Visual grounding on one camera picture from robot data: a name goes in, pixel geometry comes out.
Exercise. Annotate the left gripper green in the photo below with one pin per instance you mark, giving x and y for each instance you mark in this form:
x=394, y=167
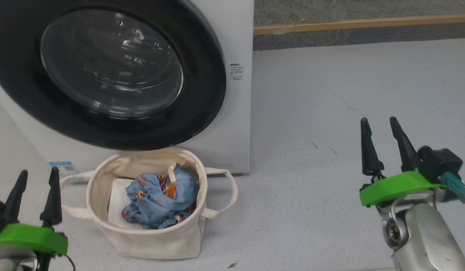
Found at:
x=29, y=238

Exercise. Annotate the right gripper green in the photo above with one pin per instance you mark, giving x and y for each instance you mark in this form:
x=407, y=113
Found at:
x=398, y=186

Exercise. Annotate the blue patterned cloth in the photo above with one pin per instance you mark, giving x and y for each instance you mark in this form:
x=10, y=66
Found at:
x=157, y=199

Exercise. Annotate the round washing machine door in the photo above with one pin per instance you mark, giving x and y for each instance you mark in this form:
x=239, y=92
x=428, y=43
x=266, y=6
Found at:
x=202, y=86

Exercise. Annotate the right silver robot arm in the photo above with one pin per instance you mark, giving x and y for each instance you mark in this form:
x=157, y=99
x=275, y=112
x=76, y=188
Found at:
x=424, y=237

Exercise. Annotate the white and blue label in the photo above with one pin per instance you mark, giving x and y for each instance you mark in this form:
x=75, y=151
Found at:
x=62, y=168

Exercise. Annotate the cream canvas laundry basket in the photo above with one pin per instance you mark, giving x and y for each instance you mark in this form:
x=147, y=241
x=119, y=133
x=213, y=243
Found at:
x=161, y=244

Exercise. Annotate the white front-load washing machine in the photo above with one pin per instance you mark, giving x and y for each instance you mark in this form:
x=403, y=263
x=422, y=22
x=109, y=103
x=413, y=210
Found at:
x=236, y=124

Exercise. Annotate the right wrist teal connector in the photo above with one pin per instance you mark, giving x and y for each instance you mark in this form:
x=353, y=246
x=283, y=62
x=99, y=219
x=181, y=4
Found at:
x=456, y=186

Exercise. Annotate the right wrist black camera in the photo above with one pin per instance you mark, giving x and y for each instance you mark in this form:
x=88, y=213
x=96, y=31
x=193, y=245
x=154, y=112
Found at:
x=439, y=162

